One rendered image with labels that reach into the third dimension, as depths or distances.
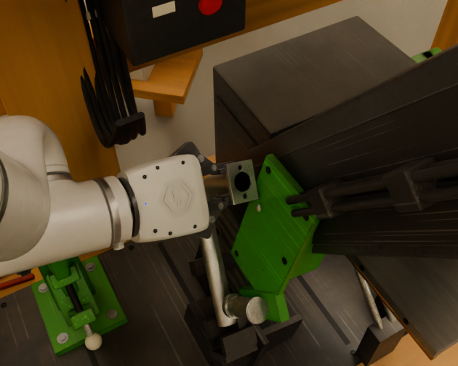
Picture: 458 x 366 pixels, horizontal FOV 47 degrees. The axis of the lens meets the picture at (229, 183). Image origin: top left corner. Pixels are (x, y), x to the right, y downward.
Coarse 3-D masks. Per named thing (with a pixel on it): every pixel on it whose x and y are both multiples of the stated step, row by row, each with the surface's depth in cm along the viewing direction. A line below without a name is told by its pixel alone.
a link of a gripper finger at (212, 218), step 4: (228, 192) 74; (216, 196) 72; (220, 196) 71; (224, 196) 71; (228, 196) 71; (244, 196) 72; (212, 200) 72; (216, 200) 71; (220, 200) 71; (224, 200) 70; (228, 200) 70; (228, 204) 71; (212, 212) 70; (216, 212) 70; (212, 216) 70; (216, 216) 70; (212, 220) 70
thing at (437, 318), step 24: (360, 264) 76; (384, 264) 75; (408, 264) 75; (432, 264) 75; (456, 264) 75; (384, 288) 73; (408, 288) 73; (432, 288) 73; (456, 288) 73; (408, 312) 70; (432, 312) 70; (456, 312) 70; (432, 336) 68; (456, 336) 68
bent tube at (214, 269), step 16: (208, 176) 77; (224, 176) 72; (240, 176) 73; (208, 192) 78; (240, 192) 70; (256, 192) 71; (208, 240) 82; (208, 256) 83; (208, 272) 83; (224, 272) 83; (224, 288) 83; (224, 320) 83
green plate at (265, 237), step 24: (264, 168) 70; (264, 192) 71; (288, 192) 67; (264, 216) 72; (288, 216) 68; (312, 216) 64; (240, 240) 79; (264, 240) 74; (288, 240) 69; (312, 240) 70; (240, 264) 81; (264, 264) 75; (288, 264) 70; (312, 264) 76; (264, 288) 76
